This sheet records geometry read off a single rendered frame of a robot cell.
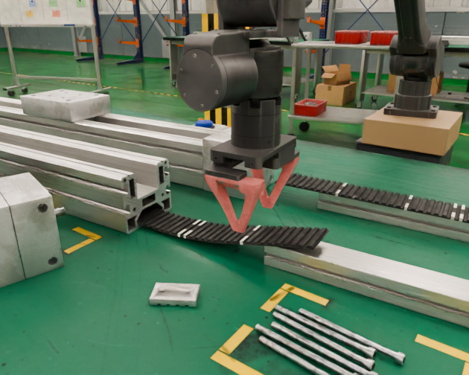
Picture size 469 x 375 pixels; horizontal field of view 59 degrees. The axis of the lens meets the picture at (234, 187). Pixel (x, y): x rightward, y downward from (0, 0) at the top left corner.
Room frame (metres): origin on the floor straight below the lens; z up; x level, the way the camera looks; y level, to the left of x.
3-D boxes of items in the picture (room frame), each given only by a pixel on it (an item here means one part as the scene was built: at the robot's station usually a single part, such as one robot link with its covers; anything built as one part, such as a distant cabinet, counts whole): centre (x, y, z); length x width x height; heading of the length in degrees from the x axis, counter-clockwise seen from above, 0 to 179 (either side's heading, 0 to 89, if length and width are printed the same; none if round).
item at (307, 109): (3.75, -0.95, 0.50); 1.03 x 0.55 x 1.01; 67
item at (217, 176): (0.45, -0.01, 0.87); 0.07 x 0.07 x 0.09; 60
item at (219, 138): (0.71, -0.02, 0.83); 0.12 x 0.09 x 0.10; 149
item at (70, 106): (0.93, 0.37, 0.87); 0.16 x 0.11 x 0.07; 59
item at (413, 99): (1.03, -0.44, 0.88); 0.12 x 0.09 x 0.08; 62
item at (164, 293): (0.38, 0.06, 0.78); 0.05 x 0.03 x 0.01; 86
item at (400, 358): (0.31, -0.11, 0.78); 0.11 x 0.01 x 0.01; 50
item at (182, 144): (0.93, 0.37, 0.82); 0.80 x 0.10 x 0.09; 59
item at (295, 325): (0.31, -0.08, 0.78); 0.11 x 0.01 x 0.01; 48
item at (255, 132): (0.47, -0.02, 0.95); 0.10 x 0.07 x 0.07; 150
